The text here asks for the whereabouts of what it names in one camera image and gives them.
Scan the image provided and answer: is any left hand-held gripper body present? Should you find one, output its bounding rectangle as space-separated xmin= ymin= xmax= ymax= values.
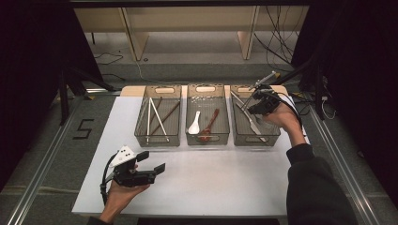
xmin=108 ymin=145 xmax=158 ymax=188

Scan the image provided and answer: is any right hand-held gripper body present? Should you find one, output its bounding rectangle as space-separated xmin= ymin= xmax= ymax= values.
xmin=248 ymin=70 xmax=281 ymax=115

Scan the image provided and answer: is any metal knife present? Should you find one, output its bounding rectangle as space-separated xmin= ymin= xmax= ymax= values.
xmin=236 ymin=102 xmax=269 ymax=143

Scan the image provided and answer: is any metal fork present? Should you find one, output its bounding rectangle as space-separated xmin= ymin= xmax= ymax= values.
xmin=230 ymin=90 xmax=262 ymax=125

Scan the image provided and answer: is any grey translucent plastic bin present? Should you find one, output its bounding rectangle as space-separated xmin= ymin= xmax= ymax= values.
xmin=229 ymin=83 xmax=282 ymax=147
xmin=185 ymin=82 xmax=231 ymax=146
xmin=134 ymin=84 xmax=183 ymax=148

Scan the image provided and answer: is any brown wooden chopstick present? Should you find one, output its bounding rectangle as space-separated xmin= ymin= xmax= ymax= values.
xmin=149 ymin=100 xmax=181 ymax=137
xmin=149 ymin=97 xmax=163 ymax=126

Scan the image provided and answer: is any white ceramic spoon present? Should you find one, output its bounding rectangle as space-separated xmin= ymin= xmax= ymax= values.
xmin=187 ymin=111 xmax=202 ymax=136

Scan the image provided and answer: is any brown wooden spoon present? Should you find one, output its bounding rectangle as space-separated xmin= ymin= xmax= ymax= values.
xmin=198 ymin=108 xmax=221 ymax=143

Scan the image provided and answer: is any person's left hand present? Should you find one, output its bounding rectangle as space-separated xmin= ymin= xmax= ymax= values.
xmin=99 ymin=181 xmax=151 ymax=223

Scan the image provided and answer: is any person's right hand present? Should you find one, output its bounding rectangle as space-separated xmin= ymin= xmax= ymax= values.
xmin=262 ymin=101 xmax=307 ymax=148

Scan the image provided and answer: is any black metal stand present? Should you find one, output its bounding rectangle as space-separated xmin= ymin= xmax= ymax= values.
xmin=270 ymin=59 xmax=327 ymax=121
xmin=57 ymin=67 xmax=116 ymax=126

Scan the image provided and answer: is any beige wooden desk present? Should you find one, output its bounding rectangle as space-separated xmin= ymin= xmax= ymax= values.
xmin=74 ymin=6 xmax=311 ymax=62

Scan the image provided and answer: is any black curtain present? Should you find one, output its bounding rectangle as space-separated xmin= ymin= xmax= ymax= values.
xmin=292 ymin=0 xmax=398 ymax=207
xmin=0 ymin=0 xmax=104 ymax=191

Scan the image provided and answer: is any left hand-held gripper cable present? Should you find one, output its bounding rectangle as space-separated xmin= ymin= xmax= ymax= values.
xmin=99 ymin=153 xmax=118 ymax=205

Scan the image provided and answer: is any hand-held gripper cable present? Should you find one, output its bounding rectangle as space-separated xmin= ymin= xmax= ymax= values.
xmin=266 ymin=90 xmax=311 ymax=144
xmin=99 ymin=153 xmax=118 ymax=205

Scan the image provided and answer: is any right hand-held gripper cable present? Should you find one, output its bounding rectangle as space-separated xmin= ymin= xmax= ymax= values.
xmin=266 ymin=90 xmax=311 ymax=144

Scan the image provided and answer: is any bundle of black cables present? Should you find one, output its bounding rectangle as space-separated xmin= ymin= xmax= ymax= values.
xmin=253 ymin=6 xmax=301 ymax=73

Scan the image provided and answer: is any white floor cable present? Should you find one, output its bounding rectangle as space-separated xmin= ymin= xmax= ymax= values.
xmin=134 ymin=59 xmax=189 ymax=86

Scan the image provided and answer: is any metal floor rail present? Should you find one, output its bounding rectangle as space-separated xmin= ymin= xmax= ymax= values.
xmin=308 ymin=106 xmax=381 ymax=225
xmin=6 ymin=102 xmax=83 ymax=225

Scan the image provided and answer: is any black floor cable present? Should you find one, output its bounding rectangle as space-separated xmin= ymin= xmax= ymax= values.
xmin=95 ymin=52 xmax=126 ymax=83

